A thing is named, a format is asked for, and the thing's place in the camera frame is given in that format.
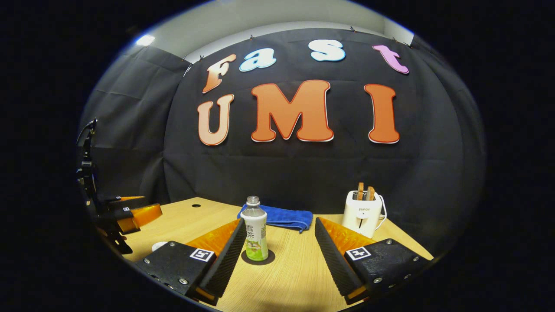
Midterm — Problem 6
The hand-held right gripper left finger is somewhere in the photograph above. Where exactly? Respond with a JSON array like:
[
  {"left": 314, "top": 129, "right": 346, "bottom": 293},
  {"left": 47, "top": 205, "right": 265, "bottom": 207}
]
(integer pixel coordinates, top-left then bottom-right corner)
[{"left": 134, "top": 218, "right": 247, "bottom": 306}]

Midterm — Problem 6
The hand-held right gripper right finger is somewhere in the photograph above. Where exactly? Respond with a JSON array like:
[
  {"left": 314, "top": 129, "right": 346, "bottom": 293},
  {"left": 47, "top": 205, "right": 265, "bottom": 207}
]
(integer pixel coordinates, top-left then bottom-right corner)
[{"left": 314, "top": 217, "right": 434, "bottom": 305}]

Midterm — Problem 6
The water bottle with white label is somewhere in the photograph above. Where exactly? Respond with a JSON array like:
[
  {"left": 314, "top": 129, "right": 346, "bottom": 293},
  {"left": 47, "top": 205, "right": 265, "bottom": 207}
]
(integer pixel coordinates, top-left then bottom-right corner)
[{"left": 241, "top": 196, "right": 268, "bottom": 261}]

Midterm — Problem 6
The dark round coaster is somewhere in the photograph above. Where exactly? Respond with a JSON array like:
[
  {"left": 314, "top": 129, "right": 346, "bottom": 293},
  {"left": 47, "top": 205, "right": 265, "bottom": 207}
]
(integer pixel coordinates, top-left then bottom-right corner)
[{"left": 241, "top": 249, "right": 276, "bottom": 266}]

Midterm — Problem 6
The white toaster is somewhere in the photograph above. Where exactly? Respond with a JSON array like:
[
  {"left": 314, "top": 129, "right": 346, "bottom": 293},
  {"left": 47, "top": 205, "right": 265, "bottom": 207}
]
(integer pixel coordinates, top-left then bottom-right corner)
[{"left": 342, "top": 191, "right": 384, "bottom": 238}]

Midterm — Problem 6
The blue towel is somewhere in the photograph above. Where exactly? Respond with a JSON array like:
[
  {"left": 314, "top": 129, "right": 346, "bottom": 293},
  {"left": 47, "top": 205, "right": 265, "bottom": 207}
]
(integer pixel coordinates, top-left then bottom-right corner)
[{"left": 237, "top": 205, "right": 313, "bottom": 233}]

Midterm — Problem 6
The black backdrop cloth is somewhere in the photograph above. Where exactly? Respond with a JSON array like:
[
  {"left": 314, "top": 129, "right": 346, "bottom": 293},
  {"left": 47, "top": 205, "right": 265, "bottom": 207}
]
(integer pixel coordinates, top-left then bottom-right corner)
[{"left": 78, "top": 28, "right": 486, "bottom": 260}]

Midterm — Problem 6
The white toaster cord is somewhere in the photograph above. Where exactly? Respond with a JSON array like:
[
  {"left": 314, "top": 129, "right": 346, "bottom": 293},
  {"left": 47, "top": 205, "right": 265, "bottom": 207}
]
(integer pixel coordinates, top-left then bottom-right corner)
[{"left": 376, "top": 195, "right": 388, "bottom": 231}]

